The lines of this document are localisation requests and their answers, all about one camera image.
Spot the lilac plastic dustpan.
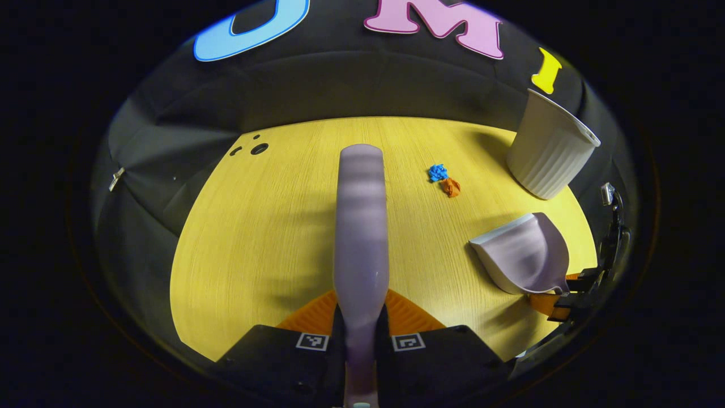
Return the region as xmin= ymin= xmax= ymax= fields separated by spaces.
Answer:
xmin=468 ymin=212 xmax=570 ymax=295

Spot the black backdrop cloth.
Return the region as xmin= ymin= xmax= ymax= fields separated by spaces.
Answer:
xmin=91 ymin=0 xmax=638 ymax=369

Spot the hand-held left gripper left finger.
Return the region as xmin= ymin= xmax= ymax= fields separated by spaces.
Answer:
xmin=212 ymin=289 xmax=347 ymax=408

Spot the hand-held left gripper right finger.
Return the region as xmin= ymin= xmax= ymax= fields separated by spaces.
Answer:
xmin=375 ymin=289 xmax=513 ymax=408

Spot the yellow wooden desktop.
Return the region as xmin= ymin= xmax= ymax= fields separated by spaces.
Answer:
xmin=170 ymin=116 xmax=598 ymax=363

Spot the white ribbed garbage bin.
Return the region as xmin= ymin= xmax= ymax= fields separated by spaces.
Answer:
xmin=506 ymin=88 xmax=602 ymax=201

